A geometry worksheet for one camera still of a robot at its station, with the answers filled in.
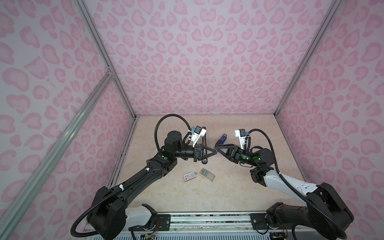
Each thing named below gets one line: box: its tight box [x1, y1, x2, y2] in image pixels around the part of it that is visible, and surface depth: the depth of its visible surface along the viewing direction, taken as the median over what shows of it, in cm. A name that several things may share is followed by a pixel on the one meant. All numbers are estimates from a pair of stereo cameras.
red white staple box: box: [183, 171, 197, 182], surface depth 90 cm
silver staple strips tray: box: [200, 168, 216, 182], surface depth 92 cm
